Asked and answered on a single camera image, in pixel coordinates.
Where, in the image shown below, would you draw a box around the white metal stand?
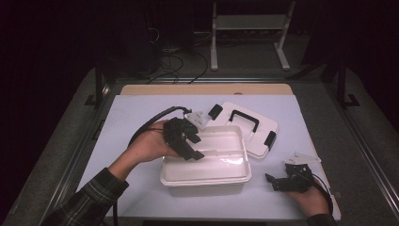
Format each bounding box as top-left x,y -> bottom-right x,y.
210,0 -> 296,72

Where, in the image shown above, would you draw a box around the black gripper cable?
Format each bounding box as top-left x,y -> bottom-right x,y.
112,105 -> 193,226
311,173 -> 334,217

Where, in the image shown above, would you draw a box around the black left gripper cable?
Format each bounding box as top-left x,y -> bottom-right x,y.
112,105 -> 193,226

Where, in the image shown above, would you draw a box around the white lid with black handle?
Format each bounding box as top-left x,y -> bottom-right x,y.
206,101 -> 279,160

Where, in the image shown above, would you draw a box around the black frame post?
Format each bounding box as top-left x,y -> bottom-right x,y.
84,60 -> 106,109
336,60 -> 361,109

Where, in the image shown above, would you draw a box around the person's left hand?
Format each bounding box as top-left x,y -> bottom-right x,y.
126,120 -> 180,165

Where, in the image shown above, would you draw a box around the white plastic storage box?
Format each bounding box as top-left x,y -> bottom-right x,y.
159,124 -> 253,199

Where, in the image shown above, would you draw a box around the metal table frame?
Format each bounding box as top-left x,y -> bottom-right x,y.
37,76 -> 399,226

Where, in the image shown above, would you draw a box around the black floor cables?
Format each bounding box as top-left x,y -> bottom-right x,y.
146,46 -> 210,86

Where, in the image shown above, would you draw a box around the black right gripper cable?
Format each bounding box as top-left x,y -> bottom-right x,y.
311,173 -> 334,217

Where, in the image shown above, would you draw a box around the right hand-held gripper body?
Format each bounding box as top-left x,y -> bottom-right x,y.
281,152 -> 322,193

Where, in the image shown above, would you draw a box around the white table mat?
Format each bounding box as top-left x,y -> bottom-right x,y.
75,93 -> 342,221

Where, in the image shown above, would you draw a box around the person's right hand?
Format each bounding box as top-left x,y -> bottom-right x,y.
286,185 -> 330,218

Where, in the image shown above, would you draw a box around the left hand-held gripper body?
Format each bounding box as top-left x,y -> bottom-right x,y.
162,110 -> 210,161

